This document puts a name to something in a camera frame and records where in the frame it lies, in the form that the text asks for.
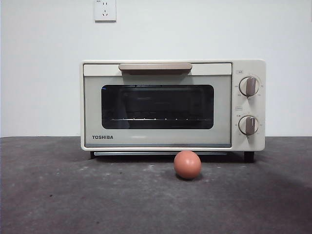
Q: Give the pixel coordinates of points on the cream timer knob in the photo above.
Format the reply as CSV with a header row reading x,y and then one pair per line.
x,y
248,125

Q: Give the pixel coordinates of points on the white wall socket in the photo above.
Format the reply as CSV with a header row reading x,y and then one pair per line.
x,y
105,11

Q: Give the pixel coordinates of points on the oven door with glass window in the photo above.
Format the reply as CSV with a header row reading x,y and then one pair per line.
x,y
158,139

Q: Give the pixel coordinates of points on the black oven foot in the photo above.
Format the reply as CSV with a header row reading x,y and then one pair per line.
x,y
92,154
249,156

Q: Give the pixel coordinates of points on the brown egg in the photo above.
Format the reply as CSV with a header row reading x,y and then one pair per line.
x,y
187,165

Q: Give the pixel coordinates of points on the cream Toshiba toaster oven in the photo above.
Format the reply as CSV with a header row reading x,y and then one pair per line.
x,y
253,68

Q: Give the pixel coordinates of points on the cream temperature knob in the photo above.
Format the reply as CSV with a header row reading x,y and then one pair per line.
x,y
249,86

